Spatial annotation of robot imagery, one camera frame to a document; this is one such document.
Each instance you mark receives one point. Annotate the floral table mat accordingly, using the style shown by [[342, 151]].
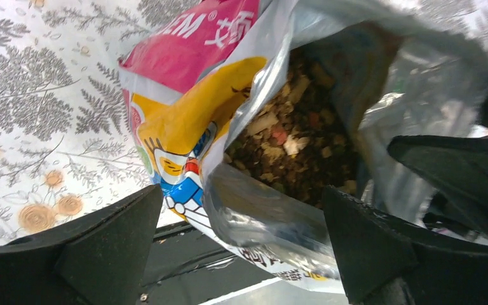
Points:
[[65, 146]]

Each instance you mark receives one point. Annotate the cat food bag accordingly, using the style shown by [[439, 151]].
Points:
[[407, 68]]

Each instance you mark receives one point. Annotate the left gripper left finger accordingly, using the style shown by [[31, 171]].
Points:
[[98, 258]]

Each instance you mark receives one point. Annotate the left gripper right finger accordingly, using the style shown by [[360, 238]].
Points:
[[383, 259]]

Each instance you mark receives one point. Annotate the pet food kibble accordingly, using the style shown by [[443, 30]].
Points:
[[297, 144]]

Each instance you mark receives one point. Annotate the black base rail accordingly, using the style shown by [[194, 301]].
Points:
[[187, 267]]

